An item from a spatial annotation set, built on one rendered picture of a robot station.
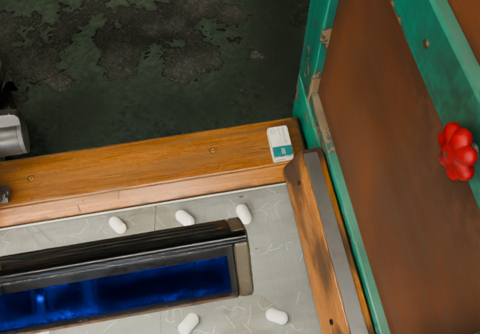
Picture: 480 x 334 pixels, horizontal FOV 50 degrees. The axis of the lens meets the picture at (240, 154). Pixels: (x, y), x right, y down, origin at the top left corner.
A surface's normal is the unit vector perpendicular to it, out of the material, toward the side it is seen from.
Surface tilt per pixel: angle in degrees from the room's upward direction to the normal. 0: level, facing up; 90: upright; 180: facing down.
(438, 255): 90
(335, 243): 0
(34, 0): 0
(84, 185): 0
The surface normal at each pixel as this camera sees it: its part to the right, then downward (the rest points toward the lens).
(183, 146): 0.00, -0.47
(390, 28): -0.98, 0.16
